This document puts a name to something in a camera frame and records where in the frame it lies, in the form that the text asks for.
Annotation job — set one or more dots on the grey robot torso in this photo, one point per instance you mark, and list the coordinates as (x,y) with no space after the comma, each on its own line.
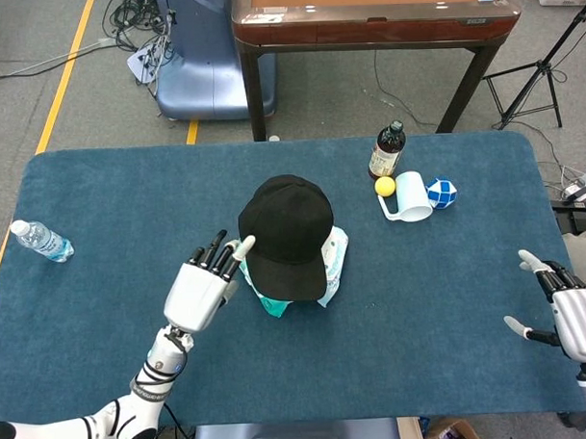
(296,436)

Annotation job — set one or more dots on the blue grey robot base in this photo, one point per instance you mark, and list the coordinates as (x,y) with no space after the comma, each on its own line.
(206,73)

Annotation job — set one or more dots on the black tripod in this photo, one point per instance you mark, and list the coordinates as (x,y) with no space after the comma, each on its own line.
(540,71)

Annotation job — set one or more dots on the blue tablecloth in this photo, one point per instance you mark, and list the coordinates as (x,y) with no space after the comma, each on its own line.
(128,196)

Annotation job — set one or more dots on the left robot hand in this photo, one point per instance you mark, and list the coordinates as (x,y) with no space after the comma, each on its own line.
(194,295)

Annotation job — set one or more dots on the clear water bottle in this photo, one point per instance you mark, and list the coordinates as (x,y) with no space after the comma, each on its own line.
(46,242)

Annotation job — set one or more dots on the white plastic mug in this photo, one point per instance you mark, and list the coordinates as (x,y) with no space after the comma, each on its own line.
(412,196)

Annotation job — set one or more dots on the black baseball cap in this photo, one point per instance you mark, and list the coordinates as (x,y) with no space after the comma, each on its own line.
(288,229)

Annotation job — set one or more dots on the dark drink bottle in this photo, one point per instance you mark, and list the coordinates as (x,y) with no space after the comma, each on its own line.
(386,151)

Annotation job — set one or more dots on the yellow ball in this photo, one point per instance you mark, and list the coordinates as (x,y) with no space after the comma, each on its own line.
(385,186)

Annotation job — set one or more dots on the light blue wet wipes pack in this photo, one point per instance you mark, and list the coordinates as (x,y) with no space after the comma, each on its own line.
(335,261)

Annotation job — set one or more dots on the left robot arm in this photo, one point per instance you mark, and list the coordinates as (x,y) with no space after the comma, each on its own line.
(136,413)

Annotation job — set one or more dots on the open brown cardboard box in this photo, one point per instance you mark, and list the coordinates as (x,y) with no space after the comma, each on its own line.
(452,433)

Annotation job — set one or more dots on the blue white snake cube toy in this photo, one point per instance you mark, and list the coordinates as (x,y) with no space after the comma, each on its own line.
(442,192)

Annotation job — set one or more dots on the white power strip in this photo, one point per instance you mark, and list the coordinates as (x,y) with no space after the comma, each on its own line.
(583,185)

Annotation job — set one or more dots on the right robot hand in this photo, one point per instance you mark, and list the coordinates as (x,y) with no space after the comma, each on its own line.
(580,320)

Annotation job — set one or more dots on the brown mahjong table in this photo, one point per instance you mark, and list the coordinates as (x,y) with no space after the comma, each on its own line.
(363,24)

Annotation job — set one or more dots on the green wet wipes pack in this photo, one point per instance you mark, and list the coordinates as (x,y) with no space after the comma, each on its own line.
(277,308)

